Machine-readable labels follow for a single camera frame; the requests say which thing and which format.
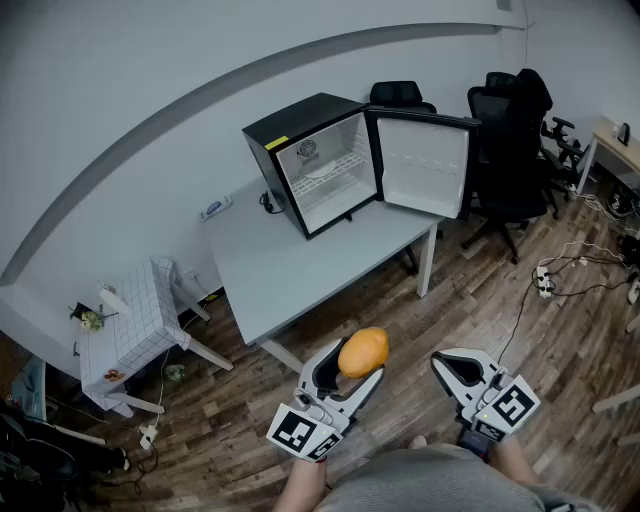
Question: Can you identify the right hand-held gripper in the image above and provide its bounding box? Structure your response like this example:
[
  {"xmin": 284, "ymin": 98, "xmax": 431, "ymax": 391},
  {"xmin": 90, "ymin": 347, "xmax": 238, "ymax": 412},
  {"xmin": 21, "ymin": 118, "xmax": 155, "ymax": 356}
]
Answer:
[{"xmin": 430, "ymin": 347, "xmax": 542, "ymax": 445}]

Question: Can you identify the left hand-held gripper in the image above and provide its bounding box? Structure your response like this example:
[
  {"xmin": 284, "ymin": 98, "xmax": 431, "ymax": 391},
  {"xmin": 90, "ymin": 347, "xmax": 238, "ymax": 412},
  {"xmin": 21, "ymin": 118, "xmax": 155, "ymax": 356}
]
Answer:
[{"xmin": 265, "ymin": 337, "xmax": 385, "ymax": 464}]

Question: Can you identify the orange-brown potato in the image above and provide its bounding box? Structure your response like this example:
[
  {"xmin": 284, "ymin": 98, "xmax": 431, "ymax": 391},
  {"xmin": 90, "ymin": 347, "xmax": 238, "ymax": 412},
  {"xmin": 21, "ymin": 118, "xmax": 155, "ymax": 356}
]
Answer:
[{"xmin": 337, "ymin": 327, "xmax": 390, "ymax": 380}]

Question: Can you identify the black mini fridge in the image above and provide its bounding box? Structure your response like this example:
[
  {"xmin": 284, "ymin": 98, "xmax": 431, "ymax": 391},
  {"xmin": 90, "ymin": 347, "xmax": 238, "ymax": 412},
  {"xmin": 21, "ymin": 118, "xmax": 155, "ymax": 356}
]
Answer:
[{"xmin": 242, "ymin": 92, "xmax": 482, "ymax": 241}]

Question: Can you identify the person's right forearm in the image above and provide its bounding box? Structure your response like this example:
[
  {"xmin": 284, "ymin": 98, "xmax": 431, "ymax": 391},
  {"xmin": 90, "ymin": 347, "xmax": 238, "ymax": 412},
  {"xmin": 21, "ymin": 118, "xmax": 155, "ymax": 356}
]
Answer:
[{"xmin": 487, "ymin": 437, "xmax": 544, "ymax": 486}]

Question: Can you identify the person's left forearm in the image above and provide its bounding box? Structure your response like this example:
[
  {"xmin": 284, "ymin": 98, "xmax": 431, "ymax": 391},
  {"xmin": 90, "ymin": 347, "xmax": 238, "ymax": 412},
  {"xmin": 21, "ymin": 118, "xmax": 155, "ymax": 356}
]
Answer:
[{"xmin": 272, "ymin": 457, "xmax": 329, "ymax": 512}]

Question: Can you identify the white table leg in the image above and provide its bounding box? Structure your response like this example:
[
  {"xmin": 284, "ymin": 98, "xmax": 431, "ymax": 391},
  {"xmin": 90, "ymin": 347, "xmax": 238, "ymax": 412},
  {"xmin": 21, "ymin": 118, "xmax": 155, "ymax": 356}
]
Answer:
[
  {"xmin": 259, "ymin": 339, "xmax": 304, "ymax": 374},
  {"xmin": 416, "ymin": 223, "xmax": 440, "ymax": 299}
]

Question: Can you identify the small black screen device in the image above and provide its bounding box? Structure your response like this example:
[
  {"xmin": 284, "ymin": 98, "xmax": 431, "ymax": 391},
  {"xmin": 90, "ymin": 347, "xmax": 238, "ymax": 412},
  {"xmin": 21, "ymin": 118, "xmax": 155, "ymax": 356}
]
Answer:
[{"xmin": 458, "ymin": 430, "xmax": 490, "ymax": 454}]

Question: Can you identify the person in white shirt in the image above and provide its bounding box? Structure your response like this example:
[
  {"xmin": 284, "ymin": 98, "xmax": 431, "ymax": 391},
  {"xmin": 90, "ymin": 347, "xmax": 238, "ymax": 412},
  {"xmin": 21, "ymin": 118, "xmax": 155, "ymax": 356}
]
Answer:
[{"xmin": 314, "ymin": 444, "xmax": 606, "ymax": 512}]

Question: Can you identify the small white checkered side table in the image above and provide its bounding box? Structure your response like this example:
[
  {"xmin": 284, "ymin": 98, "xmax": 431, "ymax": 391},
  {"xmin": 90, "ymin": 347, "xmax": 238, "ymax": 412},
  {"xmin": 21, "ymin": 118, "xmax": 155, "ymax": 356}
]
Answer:
[{"xmin": 78, "ymin": 256, "xmax": 193, "ymax": 419}]

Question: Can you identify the black office chair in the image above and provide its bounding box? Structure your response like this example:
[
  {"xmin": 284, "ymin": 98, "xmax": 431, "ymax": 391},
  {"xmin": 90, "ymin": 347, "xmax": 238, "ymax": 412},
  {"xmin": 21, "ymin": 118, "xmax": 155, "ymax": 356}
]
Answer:
[
  {"xmin": 369, "ymin": 79, "xmax": 438, "ymax": 115},
  {"xmin": 460, "ymin": 85, "xmax": 551, "ymax": 265},
  {"xmin": 517, "ymin": 68, "xmax": 589, "ymax": 221}
]

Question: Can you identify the small flower bunch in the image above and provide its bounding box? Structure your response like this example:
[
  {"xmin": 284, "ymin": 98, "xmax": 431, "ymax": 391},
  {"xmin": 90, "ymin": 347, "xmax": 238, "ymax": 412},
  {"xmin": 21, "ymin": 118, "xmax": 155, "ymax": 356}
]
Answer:
[{"xmin": 68, "ymin": 302, "xmax": 119, "ymax": 333}]

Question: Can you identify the wooden side desk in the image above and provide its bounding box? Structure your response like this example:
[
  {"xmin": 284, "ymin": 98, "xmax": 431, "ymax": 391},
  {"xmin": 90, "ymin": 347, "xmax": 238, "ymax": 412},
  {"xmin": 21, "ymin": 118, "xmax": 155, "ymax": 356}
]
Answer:
[{"xmin": 577, "ymin": 115, "xmax": 640, "ymax": 196}]

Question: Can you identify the black floor cable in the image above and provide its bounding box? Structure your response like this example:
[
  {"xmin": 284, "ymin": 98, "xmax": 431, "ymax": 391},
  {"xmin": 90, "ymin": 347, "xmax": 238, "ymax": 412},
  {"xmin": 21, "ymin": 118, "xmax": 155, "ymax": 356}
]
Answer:
[{"xmin": 497, "ymin": 277, "xmax": 632, "ymax": 372}]

